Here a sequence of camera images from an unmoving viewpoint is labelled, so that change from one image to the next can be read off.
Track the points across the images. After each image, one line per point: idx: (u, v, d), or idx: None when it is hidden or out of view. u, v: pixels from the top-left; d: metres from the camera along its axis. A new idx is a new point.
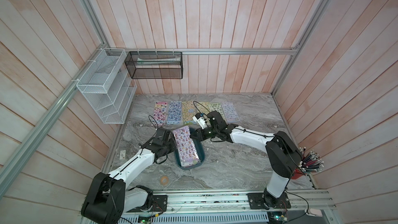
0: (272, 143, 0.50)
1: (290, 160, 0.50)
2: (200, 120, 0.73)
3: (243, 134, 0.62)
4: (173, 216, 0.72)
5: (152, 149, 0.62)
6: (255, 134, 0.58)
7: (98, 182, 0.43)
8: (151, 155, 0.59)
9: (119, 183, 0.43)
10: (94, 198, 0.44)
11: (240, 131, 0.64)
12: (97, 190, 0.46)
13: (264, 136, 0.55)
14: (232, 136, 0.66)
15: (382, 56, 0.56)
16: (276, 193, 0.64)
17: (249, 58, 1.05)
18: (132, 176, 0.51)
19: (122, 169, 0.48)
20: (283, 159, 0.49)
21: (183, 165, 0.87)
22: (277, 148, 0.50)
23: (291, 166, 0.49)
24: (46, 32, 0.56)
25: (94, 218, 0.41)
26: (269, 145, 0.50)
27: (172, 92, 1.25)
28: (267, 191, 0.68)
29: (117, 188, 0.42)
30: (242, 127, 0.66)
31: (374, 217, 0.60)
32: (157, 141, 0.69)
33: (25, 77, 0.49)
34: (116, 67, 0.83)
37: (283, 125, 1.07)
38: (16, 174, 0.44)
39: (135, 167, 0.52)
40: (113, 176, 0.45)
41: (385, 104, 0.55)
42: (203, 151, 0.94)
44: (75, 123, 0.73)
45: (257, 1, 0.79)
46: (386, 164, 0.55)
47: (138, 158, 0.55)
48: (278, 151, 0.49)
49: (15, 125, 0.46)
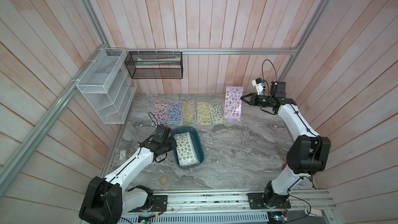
0: (307, 139, 0.48)
1: (308, 162, 0.50)
2: (258, 86, 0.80)
3: (292, 114, 0.58)
4: (173, 216, 0.72)
5: (151, 148, 0.59)
6: (302, 121, 0.55)
7: (94, 186, 0.42)
8: (150, 155, 0.58)
9: (115, 188, 0.42)
10: (91, 202, 0.43)
11: (291, 110, 0.59)
12: (94, 195, 0.45)
13: (307, 128, 0.52)
14: (281, 108, 0.63)
15: (381, 57, 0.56)
16: (276, 188, 0.65)
17: (249, 58, 1.05)
18: (130, 177, 0.50)
19: (118, 172, 0.47)
20: (301, 156, 0.49)
21: (181, 164, 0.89)
22: (307, 146, 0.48)
23: (303, 165, 0.50)
24: (47, 32, 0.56)
25: (91, 222, 0.41)
26: (301, 138, 0.48)
27: (172, 92, 1.25)
28: (271, 183, 0.69)
29: (112, 194, 0.40)
30: (296, 109, 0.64)
31: (375, 218, 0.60)
32: (157, 139, 0.67)
33: (25, 77, 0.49)
34: (116, 67, 0.83)
37: (283, 125, 1.07)
38: (16, 174, 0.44)
39: (132, 169, 0.50)
40: (110, 180, 0.44)
41: (385, 104, 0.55)
42: (202, 152, 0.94)
44: (75, 123, 0.73)
45: (257, 1, 0.79)
46: (386, 164, 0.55)
47: (137, 158, 0.53)
48: (304, 148, 0.48)
49: (15, 125, 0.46)
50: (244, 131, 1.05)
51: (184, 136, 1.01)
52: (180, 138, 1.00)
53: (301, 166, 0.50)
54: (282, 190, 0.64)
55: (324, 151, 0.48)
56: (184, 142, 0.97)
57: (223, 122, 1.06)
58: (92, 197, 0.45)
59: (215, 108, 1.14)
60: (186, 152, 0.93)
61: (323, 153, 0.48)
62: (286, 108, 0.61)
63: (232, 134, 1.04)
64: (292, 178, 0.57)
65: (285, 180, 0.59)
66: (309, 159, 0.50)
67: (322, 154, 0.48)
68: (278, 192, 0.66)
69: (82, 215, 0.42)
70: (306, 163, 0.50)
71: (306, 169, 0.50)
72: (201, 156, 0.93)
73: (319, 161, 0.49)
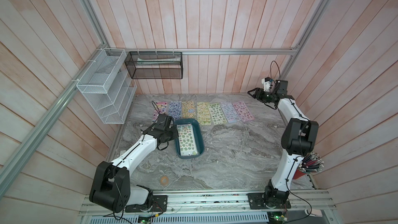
0: (297, 122, 0.56)
1: (298, 142, 0.57)
2: (266, 84, 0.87)
3: (289, 103, 0.67)
4: (173, 216, 0.72)
5: (154, 134, 0.61)
6: (298, 110, 0.63)
7: (102, 170, 0.43)
8: (153, 141, 0.59)
9: (123, 170, 0.43)
10: (100, 186, 0.44)
11: (288, 101, 0.69)
12: (102, 178, 0.46)
13: (300, 115, 0.60)
14: (280, 101, 0.72)
15: (381, 57, 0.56)
16: (275, 182, 0.66)
17: (249, 58, 1.05)
18: (135, 163, 0.51)
19: (125, 157, 0.48)
20: (293, 137, 0.57)
21: (183, 154, 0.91)
22: (296, 128, 0.56)
23: (293, 145, 0.57)
24: (47, 33, 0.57)
25: (102, 204, 0.43)
26: (293, 119, 0.57)
27: (172, 92, 1.25)
28: (271, 181, 0.69)
29: (121, 176, 0.42)
30: (294, 101, 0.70)
31: (375, 218, 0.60)
32: (159, 126, 0.68)
33: (25, 77, 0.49)
34: (116, 67, 0.83)
37: (284, 125, 1.09)
38: (16, 173, 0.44)
39: (138, 154, 0.51)
40: (116, 164, 0.45)
41: (385, 104, 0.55)
42: (202, 145, 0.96)
44: (75, 123, 0.73)
45: (257, 1, 0.79)
46: (386, 164, 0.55)
47: (141, 144, 0.54)
48: (295, 129, 0.57)
49: (15, 125, 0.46)
50: (244, 131, 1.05)
51: (187, 127, 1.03)
52: (183, 129, 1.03)
53: (290, 146, 0.58)
54: (281, 182, 0.65)
55: (313, 133, 0.56)
56: (187, 134, 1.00)
57: (223, 123, 1.06)
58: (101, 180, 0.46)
59: (214, 108, 1.14)
60: (187, 143, 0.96)
61: (312, 134, 0.56)
62: (284, 99, 0.70)
63: (232, 134, 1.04)
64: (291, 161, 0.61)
65: (281, 169, 0.64)
66: (300, 141, 0.57)
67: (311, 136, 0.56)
68: (277, 187, 0.67)
69: (91, 199, 0.43)
70: (296, 143, 0.57)
71: (297, 149, 0.58)
72: (202, 148, 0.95)
73: (308, 142, 0.57)
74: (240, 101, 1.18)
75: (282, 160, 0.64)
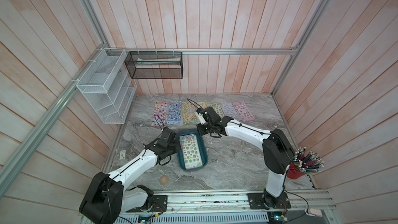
0: (269, 141, 0.50)
1: (285, 158, 0.51)
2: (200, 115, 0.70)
3: (239, 128, 0.61)
4: (173, 216, 0.72)
5: (156, 150, 0.61)
6: (251, 129, 0.58)
7: (98, 181, 0.43)
8: (153, 157, 0.58)
9: (117, 185, 0.42)
10: (93, 197, 0.44)
11: (236, 126, 0.62)
12: (96, 189, 0.46)
13: (260, 132, 0.55)
14: (227, 129, 0.65)
15: (381, 57, 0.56)
16: (275, 193, 0.64)
17: (249, 58, 1.05)
18: (132, 177, 0.51)
19: (122, 171, 0.48)
20: (279, 157, 0.50)
21: (187, 167, 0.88)
22: (273, 146, 0.50)
23: (285, 164, 0.51)
24: (47, 32, 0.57)
25: (89, 217, 0.41)
26: (266, 143, 0.50)
27: (172, 92, 1.25)
28: (267, 191, 0.67)
29: (114, 190, 0.41)
30: (238, 122, 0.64)
31: (375, 217, 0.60)
32: (162, 142, 0.68)
33: (25, 77, 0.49)
34: (116, 67, 0.83)
37: (283, 125, 1.07)
38: (16, 174, 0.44)
39: (135, 170, 0.51)
40: (113, 177, 0.45)
41: (385, 104, 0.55)
42: (205, 154, 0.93)
44: (75, 123, 0.72)
45: (257, 1, 0.79)
46: (386, 164, 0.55)
47: (140, 159, 0.54)
48: (272, 148, 0.50)
49: (15, 125, 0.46)
50: None
51: (190, 138, 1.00)
52: (187, 140, 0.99)
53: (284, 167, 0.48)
54: (279, 191, 0.64)
55: (283, 138, 0.52)
56: (192, 145, 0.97)
57: None
58: (95, 191, 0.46)
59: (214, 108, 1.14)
60: (192, 155, 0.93)
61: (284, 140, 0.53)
62: (230, 126, 0.63)
63: None
64: (280, 176, 0.56)
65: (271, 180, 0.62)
66: (284, 155, 0.52)
67: (285, 142, 0.53)
68: (276, 193, 0.64)
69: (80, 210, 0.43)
70: (285, 161, 0.51)
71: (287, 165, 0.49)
72: (205, 158, 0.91)
73: (288, 150, 0.53)
74: (240, 101, 1.18)
75: (270, 172, 0.59)
